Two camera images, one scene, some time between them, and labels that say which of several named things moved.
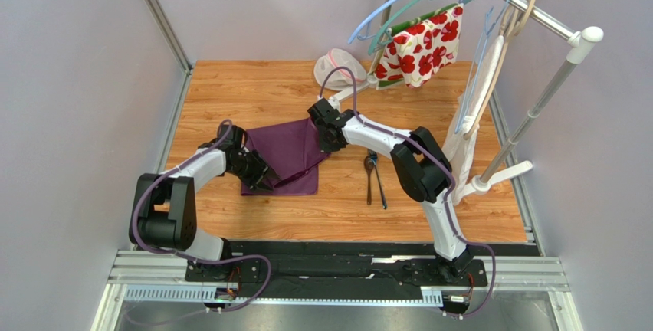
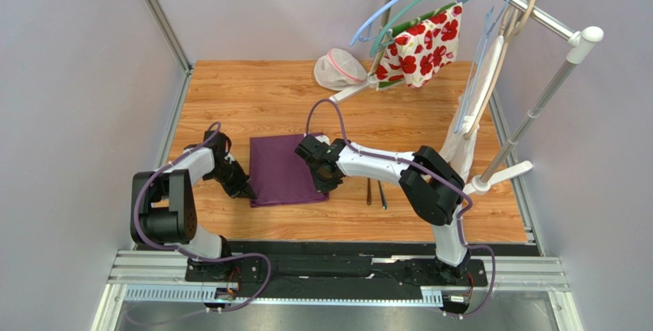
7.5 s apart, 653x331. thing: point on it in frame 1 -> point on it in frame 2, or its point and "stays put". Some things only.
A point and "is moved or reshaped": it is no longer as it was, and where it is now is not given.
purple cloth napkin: [292, 151] is moved or reshaped
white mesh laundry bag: [339, 79] stays put
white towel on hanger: [460, 151] stays put
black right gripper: [330, 139] -> [323, 176]
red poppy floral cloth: [420, 48] stays put
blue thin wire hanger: [488, 28] stays put
